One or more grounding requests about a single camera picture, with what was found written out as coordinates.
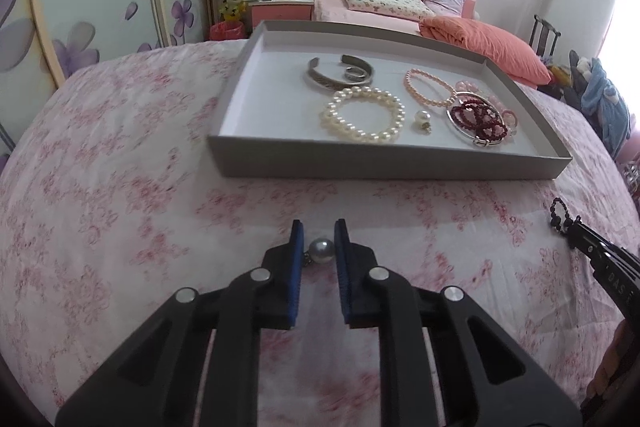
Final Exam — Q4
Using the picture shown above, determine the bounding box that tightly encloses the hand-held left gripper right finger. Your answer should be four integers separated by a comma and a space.
334, 218, 583, 427

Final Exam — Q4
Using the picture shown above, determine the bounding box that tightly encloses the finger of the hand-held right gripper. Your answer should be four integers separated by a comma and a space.
570, 219, 640, 265
567, 234, 640, 295

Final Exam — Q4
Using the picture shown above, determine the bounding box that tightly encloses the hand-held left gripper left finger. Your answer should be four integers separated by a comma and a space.
55, 219, 305, 427

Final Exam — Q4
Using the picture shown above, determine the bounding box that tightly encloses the black bead bracelet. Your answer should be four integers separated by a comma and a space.
549, 198, 581, 233

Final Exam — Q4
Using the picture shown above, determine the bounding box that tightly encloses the grey shallow cardboard box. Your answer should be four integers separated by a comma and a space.
206, 19, 573, 180

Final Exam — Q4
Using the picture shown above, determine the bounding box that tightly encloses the white pearl strand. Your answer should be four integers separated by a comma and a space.
320, 87, 407, 144

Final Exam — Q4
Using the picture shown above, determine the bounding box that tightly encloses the thin silver bangle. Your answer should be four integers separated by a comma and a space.
446, 91, 508, 148

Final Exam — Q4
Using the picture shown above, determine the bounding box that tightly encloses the dark red bead bracelet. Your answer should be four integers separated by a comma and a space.
450, 99, 503, 138

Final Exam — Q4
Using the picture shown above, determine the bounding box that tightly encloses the small pink pearl bracelet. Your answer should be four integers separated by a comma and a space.
404, 68, 458, 108

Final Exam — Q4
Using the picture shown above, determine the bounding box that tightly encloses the person's right hand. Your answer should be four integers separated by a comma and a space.
582, 317, 640, 413

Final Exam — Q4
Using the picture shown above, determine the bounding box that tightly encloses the blue plush garment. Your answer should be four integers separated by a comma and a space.
580, 57, 633, 152

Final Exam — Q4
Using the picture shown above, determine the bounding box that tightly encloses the pink floral bed sheet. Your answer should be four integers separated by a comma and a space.
0, 39, 640, 427

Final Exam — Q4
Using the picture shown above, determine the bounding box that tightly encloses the dark wooden chair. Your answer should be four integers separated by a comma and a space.
531, 14, 561, 58

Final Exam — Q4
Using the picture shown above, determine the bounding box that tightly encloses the orange pillow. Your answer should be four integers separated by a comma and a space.
420, 16, 553, 88

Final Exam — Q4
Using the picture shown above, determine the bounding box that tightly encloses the red waste bin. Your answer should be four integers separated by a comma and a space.
209, 21, 246, 42

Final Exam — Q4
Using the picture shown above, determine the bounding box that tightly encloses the pink nightstand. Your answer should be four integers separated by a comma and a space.
250, 0, 316, 38

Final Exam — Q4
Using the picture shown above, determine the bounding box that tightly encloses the white patterned pillow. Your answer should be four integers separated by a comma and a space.
341, 0, 436, 20

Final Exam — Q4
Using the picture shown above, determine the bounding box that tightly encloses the yellow green plush toy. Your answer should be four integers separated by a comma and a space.
219, 0, 248, 22

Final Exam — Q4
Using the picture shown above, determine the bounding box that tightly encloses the wire basket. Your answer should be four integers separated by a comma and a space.
622, 157, 640, 195

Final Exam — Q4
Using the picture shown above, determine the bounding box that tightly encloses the chunky pink bead bracelet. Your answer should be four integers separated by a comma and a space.
455, 79, 518, 130

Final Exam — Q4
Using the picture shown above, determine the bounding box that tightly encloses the silver cuff bracelet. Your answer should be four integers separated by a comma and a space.
307, 54, 375, 90

